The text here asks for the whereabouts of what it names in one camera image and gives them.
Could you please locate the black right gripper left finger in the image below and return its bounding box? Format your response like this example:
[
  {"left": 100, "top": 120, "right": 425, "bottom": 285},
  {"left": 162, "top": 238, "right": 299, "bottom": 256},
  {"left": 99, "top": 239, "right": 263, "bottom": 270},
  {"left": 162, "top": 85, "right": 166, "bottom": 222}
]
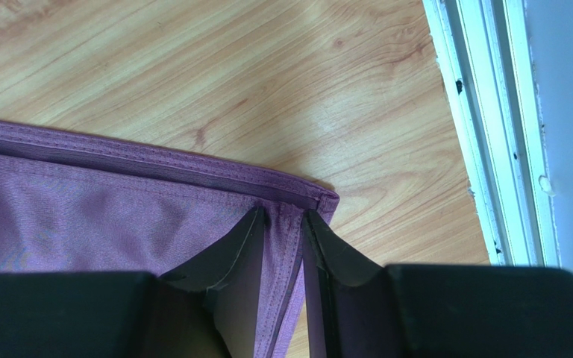
[{"left": 0, "top": 207, "right": 266, "bottom": 357}]

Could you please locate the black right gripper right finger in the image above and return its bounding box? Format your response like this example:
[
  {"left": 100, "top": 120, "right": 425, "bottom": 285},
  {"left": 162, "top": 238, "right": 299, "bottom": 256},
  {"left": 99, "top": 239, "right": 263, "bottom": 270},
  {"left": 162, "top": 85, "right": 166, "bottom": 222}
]
[{"left": 302, "top": 210, "right": 573, "bottom": 357}]

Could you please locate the purple cloth napkin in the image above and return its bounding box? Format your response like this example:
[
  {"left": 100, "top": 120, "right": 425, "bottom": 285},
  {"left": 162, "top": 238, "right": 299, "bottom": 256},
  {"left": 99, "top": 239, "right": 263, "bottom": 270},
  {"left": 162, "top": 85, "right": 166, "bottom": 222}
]
[{"left": 0, "top": 121, "right": 339, "bottom": 357}]

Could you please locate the aluminium frame rail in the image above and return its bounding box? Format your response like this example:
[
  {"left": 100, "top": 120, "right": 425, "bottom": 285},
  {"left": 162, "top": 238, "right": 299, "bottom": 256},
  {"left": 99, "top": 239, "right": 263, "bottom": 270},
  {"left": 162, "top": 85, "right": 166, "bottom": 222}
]
[{"left": 424, "top": 1, "right": 561, "bottom": 267}]

